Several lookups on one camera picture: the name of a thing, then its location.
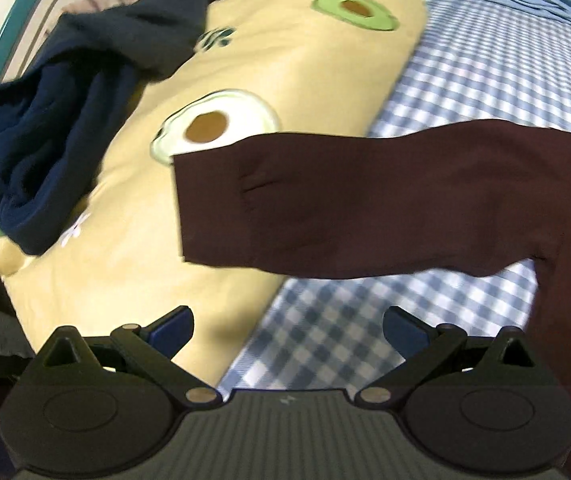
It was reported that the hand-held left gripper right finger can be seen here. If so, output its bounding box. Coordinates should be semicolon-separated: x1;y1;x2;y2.
355;305;535;408

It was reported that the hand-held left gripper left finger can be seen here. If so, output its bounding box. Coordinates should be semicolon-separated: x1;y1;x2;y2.
40;305;222;407

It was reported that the maroon long-sleeve garment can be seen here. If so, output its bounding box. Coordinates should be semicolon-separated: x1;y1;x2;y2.
172;119;571;461

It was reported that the navy blue garment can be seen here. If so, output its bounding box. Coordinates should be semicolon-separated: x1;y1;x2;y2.
0;0;239;256

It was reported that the yellow avocado print pillow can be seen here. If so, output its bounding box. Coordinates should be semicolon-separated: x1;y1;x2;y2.
0;0;429;391

